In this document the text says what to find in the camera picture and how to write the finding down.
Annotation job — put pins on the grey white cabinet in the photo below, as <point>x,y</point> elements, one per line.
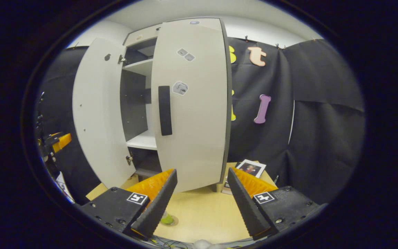
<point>136,103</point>

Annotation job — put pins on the black backdrop cloth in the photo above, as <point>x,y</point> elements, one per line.
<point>323,148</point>
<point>60,103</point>

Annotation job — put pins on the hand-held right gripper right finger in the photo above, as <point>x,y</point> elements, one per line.
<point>247,207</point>

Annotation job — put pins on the green label bottle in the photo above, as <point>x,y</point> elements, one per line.
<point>167,219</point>

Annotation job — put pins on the white flat panel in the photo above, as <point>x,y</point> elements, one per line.
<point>64,186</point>

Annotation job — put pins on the brown edged book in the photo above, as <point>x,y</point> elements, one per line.
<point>227,186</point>

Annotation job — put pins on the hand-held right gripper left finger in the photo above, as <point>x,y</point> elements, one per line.
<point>155,207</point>

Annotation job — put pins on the white cabinet door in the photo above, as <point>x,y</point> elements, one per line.
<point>199,131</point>
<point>98,114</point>

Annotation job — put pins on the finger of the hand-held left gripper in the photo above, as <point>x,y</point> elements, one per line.
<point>62,140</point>

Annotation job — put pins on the round brown coaster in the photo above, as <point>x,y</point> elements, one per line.
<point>176,221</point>

